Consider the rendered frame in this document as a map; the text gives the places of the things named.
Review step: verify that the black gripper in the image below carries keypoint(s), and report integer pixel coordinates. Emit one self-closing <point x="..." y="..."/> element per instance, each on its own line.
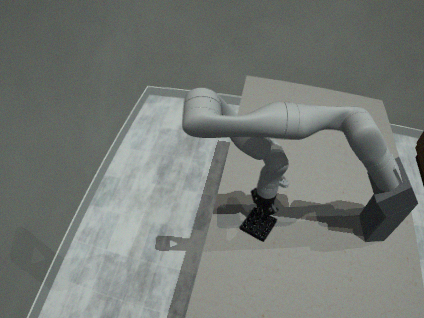
<point x="263" y="205"/>

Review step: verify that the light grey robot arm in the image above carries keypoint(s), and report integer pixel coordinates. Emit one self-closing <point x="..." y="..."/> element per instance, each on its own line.
<point x="283" y="120"/>

